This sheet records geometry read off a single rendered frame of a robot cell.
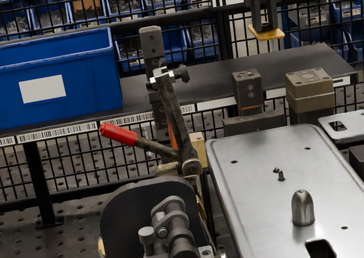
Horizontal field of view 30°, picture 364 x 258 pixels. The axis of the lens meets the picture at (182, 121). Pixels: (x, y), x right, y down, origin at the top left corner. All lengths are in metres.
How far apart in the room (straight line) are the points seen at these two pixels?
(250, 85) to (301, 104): 0.10
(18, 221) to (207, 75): 0.61
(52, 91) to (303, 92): 0.49
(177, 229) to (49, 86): 0.76
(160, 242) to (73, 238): 0.92
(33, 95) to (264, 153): 0.48
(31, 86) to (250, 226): 0.58
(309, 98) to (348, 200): 0.34
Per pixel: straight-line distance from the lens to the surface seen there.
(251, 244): 0.96
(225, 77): 1.47
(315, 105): 1.33
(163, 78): 0.98
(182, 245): 0.64
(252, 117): 1.33
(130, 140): 1.02
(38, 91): 1.38
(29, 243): 1.66
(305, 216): 0.98
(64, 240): 1.62
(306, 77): 1.34
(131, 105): 1.40
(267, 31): 1.00
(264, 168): 1.14
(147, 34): 1.28
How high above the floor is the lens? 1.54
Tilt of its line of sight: 23 degrees down
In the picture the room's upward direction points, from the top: 9 degrees counter-clockwise
